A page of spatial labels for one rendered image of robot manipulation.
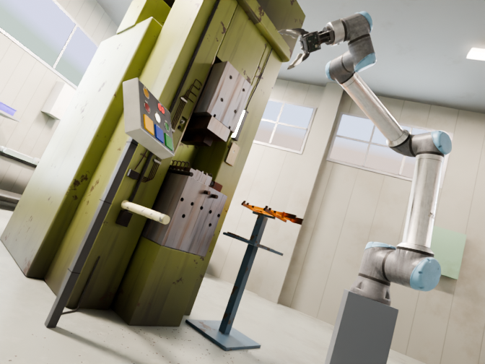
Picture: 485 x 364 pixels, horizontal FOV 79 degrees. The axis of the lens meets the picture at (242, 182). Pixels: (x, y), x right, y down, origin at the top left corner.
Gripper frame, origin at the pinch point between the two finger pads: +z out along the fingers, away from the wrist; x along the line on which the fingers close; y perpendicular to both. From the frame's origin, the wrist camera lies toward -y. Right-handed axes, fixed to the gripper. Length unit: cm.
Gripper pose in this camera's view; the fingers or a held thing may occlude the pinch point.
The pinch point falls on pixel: (281, 51)
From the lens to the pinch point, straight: 135.7
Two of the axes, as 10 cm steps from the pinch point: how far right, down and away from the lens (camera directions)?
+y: 1.5, 4.0, -9.0
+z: -9.4, 3.4, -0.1
